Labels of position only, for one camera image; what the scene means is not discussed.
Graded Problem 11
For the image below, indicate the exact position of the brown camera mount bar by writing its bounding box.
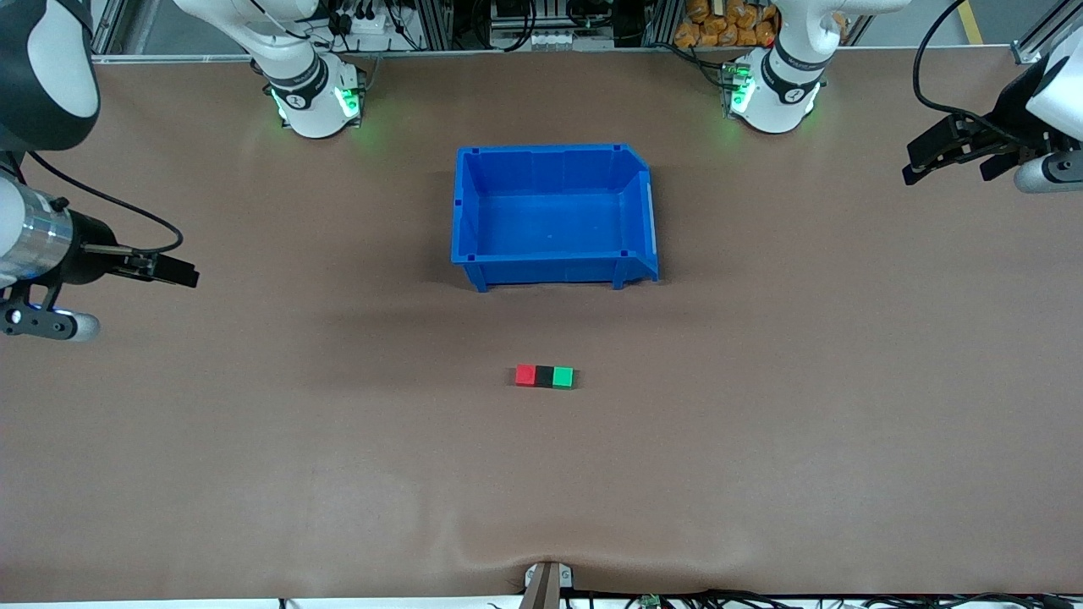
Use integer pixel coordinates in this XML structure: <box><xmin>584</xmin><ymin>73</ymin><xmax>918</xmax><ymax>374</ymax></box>
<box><xmin>518</xmin><ymin>561</ymin><xmax>576</xmax><ymax>609</ymax></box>

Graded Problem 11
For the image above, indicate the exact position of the black equipment with cables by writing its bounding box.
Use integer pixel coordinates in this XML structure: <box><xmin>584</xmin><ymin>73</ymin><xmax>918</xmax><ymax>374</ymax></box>
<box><xmin>489</xmin><ymin>0</ymin><xmax>614</xmax><ymax>53</ymax></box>

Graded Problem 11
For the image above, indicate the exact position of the pile of orange items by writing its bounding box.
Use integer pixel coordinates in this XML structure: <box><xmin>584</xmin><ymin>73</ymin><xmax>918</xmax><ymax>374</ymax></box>
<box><xmin>674</xmin><ymin>0</ymin><xmax>779</xmax><ymax>49</ymax></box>

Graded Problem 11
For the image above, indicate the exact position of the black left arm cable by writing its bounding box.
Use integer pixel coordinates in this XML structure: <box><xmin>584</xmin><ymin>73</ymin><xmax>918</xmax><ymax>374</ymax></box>
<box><xmin>912</xmin><ymin>0</ymin><xmax>1054</xmax><ymax>153</ymax></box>

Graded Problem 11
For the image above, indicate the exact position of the white power strip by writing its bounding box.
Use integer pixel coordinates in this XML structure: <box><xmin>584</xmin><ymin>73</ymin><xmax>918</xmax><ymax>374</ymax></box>
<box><xmin>334</xmin><ymin>7</ymin><xmax>392</xmax><ymax>36</ymax></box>

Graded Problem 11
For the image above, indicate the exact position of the blue plastic storage bin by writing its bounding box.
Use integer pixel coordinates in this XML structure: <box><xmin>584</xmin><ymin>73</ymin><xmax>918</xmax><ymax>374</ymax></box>
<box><xmin>451</xmin><ymin>143</ymin><xmax>660</xmax><ymax>294</ymax></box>

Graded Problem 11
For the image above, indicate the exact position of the black cable bundle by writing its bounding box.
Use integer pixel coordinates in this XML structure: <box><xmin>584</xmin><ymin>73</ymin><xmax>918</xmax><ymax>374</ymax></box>
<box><xmin>558</xmin><ymin>589</ymin><xmax>1083</xmax><ymax>609</ymax></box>

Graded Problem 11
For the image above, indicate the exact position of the aluminium frame strut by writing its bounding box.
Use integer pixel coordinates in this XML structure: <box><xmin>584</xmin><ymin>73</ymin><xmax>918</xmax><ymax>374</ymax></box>
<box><xmin>1011</xmin><ymin>0</ymin><xmax>1083</xmax><ymax>67</ymax></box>
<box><xmin>413</xmin><ymin>0</ymin><xmax>455</xmax><ymax>52</ymax></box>
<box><xmin>89</xmin><ymin>0</ymin><xmax>140</xmax><ymax>64</ymax></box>
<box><xmin>645</xmin><ymin>0</ymin><xmax>683</xmax><ymax>47</ymax></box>

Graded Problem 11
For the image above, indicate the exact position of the brown table mat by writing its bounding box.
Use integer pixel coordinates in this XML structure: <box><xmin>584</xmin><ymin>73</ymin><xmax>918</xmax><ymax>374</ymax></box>
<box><xmin>0</xmin><ymin>47</ymin><xmax>1083</xmax><ymax>603</ymax></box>

